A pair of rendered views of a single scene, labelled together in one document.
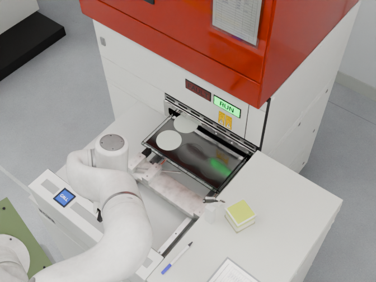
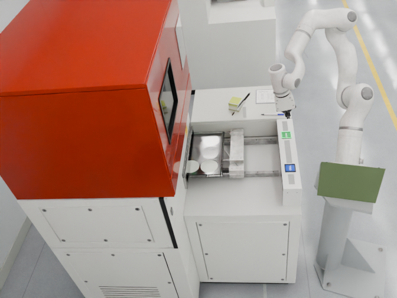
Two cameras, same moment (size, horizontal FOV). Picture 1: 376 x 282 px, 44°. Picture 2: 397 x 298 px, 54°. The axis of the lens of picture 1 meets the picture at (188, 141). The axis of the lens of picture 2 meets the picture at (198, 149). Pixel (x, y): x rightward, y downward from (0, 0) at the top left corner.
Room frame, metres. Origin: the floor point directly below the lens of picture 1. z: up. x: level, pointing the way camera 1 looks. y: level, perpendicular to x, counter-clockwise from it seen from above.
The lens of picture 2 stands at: (1.87, 1.44, 2.53)
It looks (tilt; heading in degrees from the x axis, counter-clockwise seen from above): 43 degrees down; 242
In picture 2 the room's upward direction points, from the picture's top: 10 degrees counter-clockwise
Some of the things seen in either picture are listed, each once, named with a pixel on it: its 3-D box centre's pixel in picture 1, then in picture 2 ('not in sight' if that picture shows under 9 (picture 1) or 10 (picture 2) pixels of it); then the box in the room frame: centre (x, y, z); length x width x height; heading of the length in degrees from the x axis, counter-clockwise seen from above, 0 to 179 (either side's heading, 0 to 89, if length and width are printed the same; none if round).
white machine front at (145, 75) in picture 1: (173, 88); (179, 162); (1.26, 0.05, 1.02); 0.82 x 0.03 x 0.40; 50
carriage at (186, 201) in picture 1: (168, 188); (237, 154); (0.89, 0.08, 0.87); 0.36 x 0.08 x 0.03; 50
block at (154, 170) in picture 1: (151, 173); (236, 159); (0.94, 0.14, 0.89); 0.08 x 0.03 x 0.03; 140
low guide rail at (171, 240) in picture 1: (198, 209); (235, 142); (0.82, -0.03, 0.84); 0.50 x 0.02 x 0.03; 140
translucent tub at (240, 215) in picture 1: (240, 216); (235, 104); (0.70, -0.16, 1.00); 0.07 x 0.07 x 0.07; 29
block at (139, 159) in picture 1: (136, 162); (236, 169); (0.99, 0.20, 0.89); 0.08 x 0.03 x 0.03; 140
